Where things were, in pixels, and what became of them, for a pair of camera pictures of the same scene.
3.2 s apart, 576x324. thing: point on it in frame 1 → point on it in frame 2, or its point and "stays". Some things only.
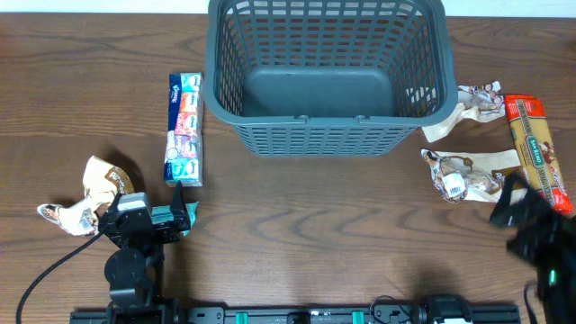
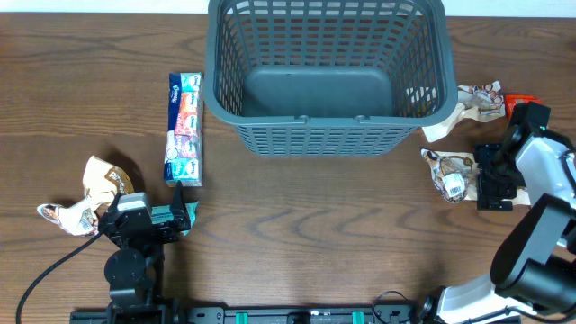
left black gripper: (171, 233) stays
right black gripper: (522, 214) → (495, 178)
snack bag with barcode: (471, 175) stays
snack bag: (474, 103) stays
